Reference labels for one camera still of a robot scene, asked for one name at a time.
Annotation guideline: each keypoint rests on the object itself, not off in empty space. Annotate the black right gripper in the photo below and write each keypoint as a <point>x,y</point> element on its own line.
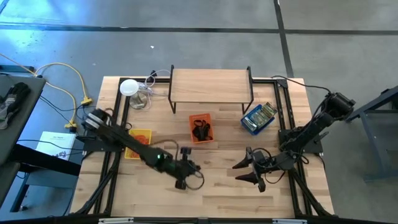
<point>262,163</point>

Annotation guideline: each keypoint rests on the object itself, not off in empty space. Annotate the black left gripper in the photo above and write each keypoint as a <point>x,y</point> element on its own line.
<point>182,169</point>

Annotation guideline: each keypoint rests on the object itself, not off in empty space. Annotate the orange spiral wrist coil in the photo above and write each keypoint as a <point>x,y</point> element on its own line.
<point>132,152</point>
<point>136,138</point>
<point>144,139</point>

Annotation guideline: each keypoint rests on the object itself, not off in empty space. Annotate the colourful cardboard box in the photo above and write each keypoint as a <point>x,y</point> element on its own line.
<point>270,109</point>

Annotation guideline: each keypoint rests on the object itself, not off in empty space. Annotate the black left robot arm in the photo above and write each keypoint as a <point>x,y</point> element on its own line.
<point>130,141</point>

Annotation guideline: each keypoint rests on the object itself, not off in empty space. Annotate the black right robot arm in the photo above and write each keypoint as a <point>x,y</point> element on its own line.
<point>314,126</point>

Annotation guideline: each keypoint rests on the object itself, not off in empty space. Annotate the wooden desk shelf riser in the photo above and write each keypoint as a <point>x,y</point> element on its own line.
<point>210,85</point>

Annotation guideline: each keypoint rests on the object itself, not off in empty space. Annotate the blue plastic basket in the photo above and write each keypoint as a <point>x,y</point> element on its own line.
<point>256,132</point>

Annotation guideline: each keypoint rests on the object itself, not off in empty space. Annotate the orange plastic basket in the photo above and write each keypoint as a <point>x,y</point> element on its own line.
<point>200,116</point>

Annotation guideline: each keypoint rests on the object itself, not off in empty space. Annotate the yellow plastic basket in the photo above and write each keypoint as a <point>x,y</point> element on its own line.
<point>148,132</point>

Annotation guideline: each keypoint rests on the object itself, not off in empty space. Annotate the small black plug adapter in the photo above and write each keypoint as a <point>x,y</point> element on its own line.
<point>153,74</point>

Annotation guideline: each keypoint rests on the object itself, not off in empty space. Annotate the white mushroom table lamp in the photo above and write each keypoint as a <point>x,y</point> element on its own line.
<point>129,87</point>

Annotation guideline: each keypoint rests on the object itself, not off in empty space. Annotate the blue-grey metal table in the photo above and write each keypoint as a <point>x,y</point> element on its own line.
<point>373,149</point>

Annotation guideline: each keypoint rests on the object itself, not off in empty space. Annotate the white paper booklet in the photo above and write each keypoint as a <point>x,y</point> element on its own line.
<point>54,138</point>

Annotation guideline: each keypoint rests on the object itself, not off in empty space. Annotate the dark grey side table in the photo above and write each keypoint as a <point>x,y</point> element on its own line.
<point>35,102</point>

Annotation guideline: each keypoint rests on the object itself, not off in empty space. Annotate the black grey work glove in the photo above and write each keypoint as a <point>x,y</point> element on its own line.
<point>17,93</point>

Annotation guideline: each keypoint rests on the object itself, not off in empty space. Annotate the white metal bracket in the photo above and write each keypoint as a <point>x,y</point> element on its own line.
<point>115,220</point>
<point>289,221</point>

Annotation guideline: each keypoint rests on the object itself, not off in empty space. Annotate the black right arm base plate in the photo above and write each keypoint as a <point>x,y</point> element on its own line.
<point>315,146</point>

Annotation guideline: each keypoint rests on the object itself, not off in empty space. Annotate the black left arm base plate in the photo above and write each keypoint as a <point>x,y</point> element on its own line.
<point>99,147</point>

